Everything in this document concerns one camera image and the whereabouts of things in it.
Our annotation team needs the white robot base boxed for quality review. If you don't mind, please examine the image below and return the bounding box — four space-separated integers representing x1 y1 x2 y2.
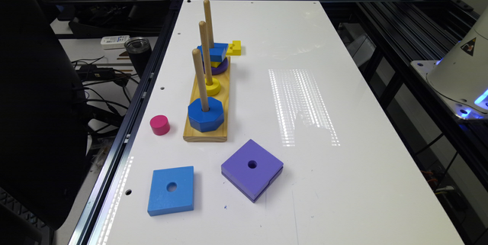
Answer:
410 11 487 121

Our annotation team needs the small yellow block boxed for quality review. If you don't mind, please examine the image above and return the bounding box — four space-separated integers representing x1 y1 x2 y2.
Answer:
226 40 242 56

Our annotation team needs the blue square block on peg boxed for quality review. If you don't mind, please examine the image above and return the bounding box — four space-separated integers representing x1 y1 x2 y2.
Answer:
209 43 229 63

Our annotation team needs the purple round block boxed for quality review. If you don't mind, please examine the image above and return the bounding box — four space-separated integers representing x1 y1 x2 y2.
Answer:
210 56 230 76

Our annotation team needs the yellow block under blue square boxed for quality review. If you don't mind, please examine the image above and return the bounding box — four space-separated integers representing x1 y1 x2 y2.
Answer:
210 62 223 68

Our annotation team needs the blue octagon block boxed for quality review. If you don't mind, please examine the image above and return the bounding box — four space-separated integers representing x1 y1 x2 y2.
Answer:
188 97 224 132

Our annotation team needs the purple square block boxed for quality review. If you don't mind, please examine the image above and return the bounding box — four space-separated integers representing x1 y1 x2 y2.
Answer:
221 140 284 202

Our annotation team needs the pink cylinder block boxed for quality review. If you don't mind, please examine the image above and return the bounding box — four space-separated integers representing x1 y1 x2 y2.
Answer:
149 115 171 136

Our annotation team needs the flat blue square block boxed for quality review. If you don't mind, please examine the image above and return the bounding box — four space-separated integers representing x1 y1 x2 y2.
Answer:
147 166 194 216

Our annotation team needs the middle wooden peg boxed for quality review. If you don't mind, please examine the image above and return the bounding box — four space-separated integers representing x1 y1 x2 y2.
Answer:
199 21 213 85

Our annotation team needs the front wooden peg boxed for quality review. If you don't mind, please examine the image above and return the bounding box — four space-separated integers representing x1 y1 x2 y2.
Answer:
191 48 210 112

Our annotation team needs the black tumbler cup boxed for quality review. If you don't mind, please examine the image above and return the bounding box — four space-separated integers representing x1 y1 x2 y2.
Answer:
124 37 152 77

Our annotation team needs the white remote device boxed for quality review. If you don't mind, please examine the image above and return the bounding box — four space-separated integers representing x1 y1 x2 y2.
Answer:
100 35 130 50

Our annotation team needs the wooden peg base board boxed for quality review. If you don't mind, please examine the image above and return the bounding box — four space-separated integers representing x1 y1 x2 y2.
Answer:
183 56 231 142

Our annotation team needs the black office chair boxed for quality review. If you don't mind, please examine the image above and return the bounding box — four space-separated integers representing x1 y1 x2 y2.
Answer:
1 0 88 230

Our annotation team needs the yellow ring block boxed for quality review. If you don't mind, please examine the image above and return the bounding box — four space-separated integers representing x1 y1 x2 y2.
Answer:
205 77 221 96

